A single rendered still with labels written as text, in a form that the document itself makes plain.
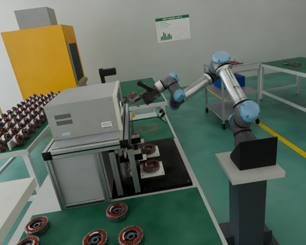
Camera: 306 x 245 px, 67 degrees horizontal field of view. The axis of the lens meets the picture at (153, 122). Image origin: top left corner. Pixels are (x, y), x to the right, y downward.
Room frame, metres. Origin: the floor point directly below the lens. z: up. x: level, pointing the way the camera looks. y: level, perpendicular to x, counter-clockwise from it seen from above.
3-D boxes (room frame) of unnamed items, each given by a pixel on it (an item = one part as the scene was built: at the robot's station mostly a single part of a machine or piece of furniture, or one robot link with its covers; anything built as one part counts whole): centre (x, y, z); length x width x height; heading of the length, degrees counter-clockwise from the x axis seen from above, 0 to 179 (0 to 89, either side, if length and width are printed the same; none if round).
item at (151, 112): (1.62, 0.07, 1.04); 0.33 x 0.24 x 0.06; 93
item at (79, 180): (1.09, 0.44, 0.91); 0.28 x 0.03 x 0.32; 93
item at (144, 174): (1.32, 0.05, 0.78); 0.15 x 0.15 x 0.01; 3
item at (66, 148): (1.42, 0.38, 1.09); 0.68 x 0.44 x 0.05; 3
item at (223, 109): (3.84, -1.38, 0.51); 1.01 x 0.60 x 1.01; 3
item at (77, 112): (1.43, 0.38, 1.22); 0.44 x 0.39 x 0.20; 3
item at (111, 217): (0.97, 0.25, 0.77); 0.11 x 0.11 x 0.04
